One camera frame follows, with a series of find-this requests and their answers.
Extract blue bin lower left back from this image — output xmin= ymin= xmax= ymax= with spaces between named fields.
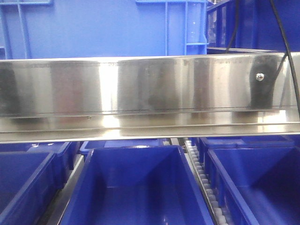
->
xmin=0 ymin=141 xmax=80 ymax=189

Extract blue bin lower left front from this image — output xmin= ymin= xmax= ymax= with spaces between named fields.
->
xmin=0 ymin=152 xmax=56 ymax=225

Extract blue bin lower right back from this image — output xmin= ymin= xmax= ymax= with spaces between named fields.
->
xmin=197 ymin=135 xmax=295 ymax=163

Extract blue bin lower centre front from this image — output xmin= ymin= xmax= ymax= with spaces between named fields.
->
xmin=60 ymin=145 xmax=213 ymax=225

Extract light blue crate shelf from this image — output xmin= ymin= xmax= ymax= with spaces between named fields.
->
xmin=0 ymin=0 xmax=207 ymax=60

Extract blue bin lower centre back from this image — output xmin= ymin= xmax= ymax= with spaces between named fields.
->
xmin=79 ymin=138 xmax=169 ymax=155

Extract white roller track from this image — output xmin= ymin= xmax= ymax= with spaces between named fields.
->
xmin=183 ymin=138 xmax=229 ymax=225

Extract black cable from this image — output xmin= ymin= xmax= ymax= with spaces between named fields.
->
xmin=225 ymin=0 xmax=300 ymax=111

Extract stainless steel shelf rail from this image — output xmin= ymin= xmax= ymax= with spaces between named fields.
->
xmin=0 ymin=52 xmax=300 ymax=143

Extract rail screw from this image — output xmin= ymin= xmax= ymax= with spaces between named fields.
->
xmin=255 ymin=73 xmax=265 ymax=82

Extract dark blue bin upper right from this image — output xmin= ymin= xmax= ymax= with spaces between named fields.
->
xmin=206 ymin=0 xmax=300 ymax=52

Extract blue bin lower right front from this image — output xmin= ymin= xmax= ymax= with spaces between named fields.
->
xmin=208 ymin=147 xmax=300 ymax=225

